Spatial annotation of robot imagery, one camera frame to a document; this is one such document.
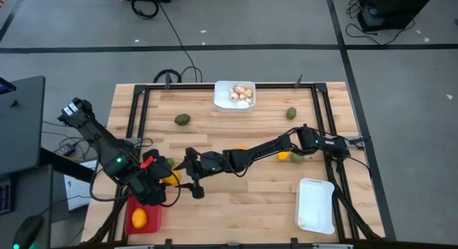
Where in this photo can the yellow lemon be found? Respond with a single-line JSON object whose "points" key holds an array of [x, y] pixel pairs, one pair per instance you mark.
{"points": [[283, 156], [173, 178]]}

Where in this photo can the black power brick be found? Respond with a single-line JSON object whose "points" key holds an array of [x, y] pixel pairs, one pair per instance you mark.
{"points": [[65, 149]]}

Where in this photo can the black keyboard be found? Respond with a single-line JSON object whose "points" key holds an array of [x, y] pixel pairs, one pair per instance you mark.
{"points": [[5, 195]]}

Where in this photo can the white plastic basket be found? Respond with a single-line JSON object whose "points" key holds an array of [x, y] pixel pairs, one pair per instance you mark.
{"points": [[223, 98], [315, 202]]}

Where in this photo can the beige knobbly garlic bulb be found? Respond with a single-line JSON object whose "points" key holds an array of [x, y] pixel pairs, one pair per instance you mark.
{"points": [[239, 88], [248, 92]]}

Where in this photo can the red plastic basket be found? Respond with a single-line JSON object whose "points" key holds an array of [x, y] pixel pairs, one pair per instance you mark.
{"points": [[152, 224]]}

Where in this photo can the grey desk surface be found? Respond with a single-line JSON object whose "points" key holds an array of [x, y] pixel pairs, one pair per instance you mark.
{"points": [[35, 199]]}

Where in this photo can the silver aluminium bracket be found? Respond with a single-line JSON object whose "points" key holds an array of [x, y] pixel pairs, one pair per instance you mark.
{"points": [[134, 247], [332, 246]]}

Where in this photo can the black equipment cart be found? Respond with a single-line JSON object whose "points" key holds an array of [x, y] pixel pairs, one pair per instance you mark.
{"points": [[393, 7]]}

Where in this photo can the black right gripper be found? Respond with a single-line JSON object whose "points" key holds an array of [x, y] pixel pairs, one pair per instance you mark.
{"points": [[213, 163]]}

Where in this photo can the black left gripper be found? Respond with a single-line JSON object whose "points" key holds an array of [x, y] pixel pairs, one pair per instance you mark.
{"points": [[150, 177]]}

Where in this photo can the white paper sheet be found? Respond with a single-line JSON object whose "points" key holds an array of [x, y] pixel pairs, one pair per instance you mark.
{"points": [[77, 191]]}

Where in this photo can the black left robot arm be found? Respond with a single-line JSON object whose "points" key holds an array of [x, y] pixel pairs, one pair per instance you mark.
{"points": [[96, 138]]}

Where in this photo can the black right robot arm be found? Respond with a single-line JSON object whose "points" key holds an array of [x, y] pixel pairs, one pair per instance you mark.
{"points": [[264, 149]]}

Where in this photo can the dark grey desk top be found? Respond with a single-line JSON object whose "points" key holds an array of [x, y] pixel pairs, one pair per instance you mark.
{"points": [[21, 123]]}

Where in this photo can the black aluminium table frame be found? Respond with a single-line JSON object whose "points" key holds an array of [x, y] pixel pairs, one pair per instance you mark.
{"points": [[186, 86]]}

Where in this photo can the black desk beam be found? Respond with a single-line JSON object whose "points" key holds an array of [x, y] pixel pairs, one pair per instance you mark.
{"points": [[68, 165]]}

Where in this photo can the black computer mouse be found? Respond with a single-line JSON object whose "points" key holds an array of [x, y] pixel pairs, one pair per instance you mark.
{"points": [[26, 232]]}

